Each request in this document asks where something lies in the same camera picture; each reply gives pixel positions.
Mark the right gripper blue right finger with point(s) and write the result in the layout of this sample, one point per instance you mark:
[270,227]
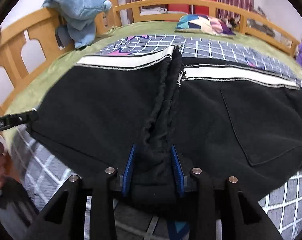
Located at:
[178,172]

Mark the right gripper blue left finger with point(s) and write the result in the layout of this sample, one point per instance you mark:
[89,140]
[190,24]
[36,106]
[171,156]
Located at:
[127,174]

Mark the black pants with white stripe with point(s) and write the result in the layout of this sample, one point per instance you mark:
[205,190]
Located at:
[227,118]

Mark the green blanket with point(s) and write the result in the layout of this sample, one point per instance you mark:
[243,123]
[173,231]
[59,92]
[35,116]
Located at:
[153,36]

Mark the grey checked bed sheet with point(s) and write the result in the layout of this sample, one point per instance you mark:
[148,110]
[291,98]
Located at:
[42,174]

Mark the light blue towel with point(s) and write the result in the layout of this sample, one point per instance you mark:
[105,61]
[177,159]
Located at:
[79,16]

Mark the colourful patchwork pillow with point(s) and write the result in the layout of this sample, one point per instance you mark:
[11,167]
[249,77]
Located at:
[203,24]

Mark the wooden bed frame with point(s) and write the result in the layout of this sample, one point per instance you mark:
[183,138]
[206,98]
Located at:
[29,45]

